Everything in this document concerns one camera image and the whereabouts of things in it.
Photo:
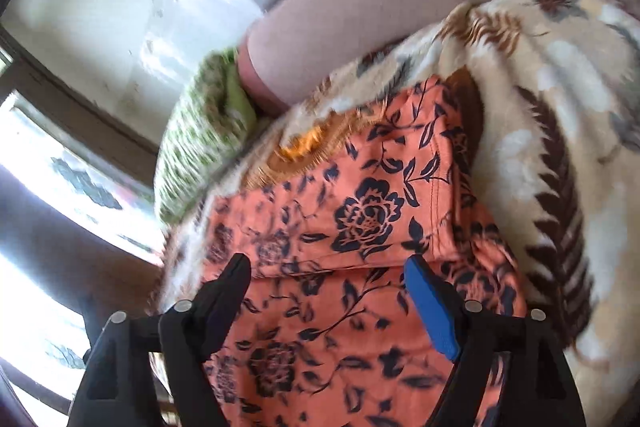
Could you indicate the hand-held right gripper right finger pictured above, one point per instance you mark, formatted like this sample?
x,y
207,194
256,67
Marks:
x,y
434,307

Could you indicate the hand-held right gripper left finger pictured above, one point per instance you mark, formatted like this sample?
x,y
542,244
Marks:
x,y
220,302

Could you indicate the orange floral sweater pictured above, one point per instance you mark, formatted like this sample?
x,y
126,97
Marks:
x,y
360,207

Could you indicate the green patterned pillow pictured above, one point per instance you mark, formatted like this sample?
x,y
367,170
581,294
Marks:
x,y
200,142

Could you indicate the window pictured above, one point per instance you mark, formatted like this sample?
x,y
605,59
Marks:
x,y
50,167

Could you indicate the leaf print blanket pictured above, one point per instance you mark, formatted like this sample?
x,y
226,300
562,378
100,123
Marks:
x,y
550,82

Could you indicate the pink upholstered headboard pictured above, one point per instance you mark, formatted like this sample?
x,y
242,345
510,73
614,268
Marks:
x,y
350,7

